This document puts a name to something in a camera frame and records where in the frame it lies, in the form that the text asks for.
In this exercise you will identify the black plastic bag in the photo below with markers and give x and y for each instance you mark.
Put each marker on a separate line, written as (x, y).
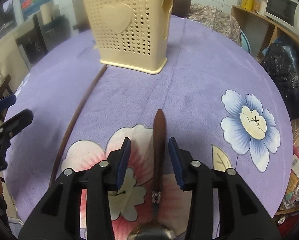
(281, 62)

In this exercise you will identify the brown wooden chopstick right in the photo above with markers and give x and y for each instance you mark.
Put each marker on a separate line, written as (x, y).
(72, 123)

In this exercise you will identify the purple floral tablecloth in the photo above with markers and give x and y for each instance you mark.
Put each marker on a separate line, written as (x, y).
(219, 103)

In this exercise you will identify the floral cloth covered object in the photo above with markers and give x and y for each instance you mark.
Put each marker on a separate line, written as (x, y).
(217, 20)

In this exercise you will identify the white microwave oven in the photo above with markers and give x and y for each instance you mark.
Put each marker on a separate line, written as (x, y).
(284, 12)

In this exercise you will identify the wooden shelf unit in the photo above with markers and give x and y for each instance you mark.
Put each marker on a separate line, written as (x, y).
(260, 30)

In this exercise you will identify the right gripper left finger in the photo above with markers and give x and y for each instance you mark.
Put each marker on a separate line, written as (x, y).
(118, 161)

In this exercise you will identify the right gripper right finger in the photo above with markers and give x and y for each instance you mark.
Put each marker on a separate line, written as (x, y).
(181, 161)

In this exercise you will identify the water dispenser machine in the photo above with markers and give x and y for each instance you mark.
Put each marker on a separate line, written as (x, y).
(41, 32)

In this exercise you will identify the cream perforated utensil holder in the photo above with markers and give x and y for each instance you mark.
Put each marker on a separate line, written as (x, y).
(131, 34)

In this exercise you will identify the white brown rice cooker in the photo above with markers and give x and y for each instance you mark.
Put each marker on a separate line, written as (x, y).
(181, 8)

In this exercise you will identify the wooden handled steel spoon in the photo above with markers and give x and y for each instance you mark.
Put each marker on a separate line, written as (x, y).
(154, 229)

